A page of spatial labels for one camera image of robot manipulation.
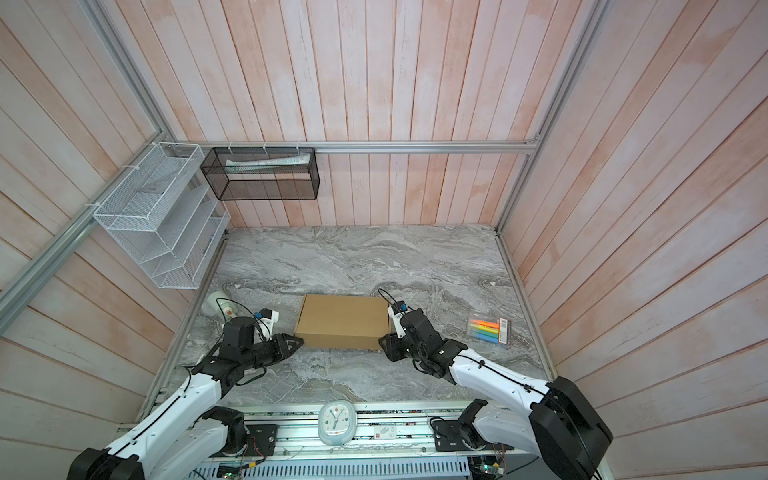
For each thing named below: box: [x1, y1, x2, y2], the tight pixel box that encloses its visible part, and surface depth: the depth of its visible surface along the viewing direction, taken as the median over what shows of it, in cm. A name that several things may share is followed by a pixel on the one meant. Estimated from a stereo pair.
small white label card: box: [374, 426, 397, 439], surface depth 76 cm
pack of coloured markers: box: [467, 317, 512, 349], surface depth 94 cm
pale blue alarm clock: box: [318, 400, 358, 447], surface depth 76 cm
